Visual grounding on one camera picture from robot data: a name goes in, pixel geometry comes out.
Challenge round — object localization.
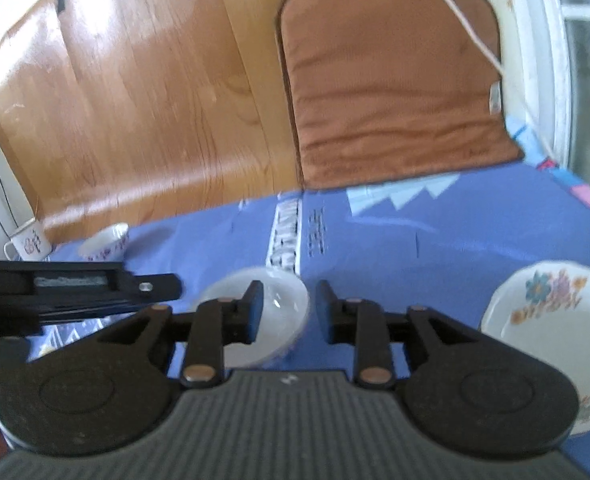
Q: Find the white enamel mug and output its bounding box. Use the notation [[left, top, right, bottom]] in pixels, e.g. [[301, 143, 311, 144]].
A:
[[3, 218, 54, 262]]

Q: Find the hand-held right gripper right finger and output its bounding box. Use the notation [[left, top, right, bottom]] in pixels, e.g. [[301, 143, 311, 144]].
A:
[[315, 280, 481, 390]]

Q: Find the white bowl with red flowers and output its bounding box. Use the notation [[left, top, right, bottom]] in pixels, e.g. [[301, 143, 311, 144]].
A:
[[78, 222, 130, 262], [190, 266, 310, 370]]

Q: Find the brown seat cushion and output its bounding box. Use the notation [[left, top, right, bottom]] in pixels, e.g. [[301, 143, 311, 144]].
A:
[[275, 0, 526, 192]]

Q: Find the wood-grain wall panel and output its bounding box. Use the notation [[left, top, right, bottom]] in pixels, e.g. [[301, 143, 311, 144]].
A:
[[0, 0, 304, 247]]

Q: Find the white power cable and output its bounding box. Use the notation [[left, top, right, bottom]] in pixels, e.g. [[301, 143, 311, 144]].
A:
[[407, 0, 562, 162]]

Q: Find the white-framed frosted glass door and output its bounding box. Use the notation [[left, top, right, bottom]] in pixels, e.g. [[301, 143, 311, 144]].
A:
[[500, 0, 590, 202]]

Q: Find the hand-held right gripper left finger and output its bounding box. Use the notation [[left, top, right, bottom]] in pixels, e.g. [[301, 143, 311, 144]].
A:
[[97, 280, 266, 389]]

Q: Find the white floral plate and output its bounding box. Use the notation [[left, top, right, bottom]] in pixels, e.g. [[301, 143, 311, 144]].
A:
[[480, 259, 590, 438]]

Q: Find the blue printed tablecloth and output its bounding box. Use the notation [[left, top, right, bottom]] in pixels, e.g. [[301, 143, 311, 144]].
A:
[[25, 160, 590, 480]]

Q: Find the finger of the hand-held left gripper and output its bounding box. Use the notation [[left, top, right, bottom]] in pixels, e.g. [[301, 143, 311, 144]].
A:
[[125, 272, 182, 306]]

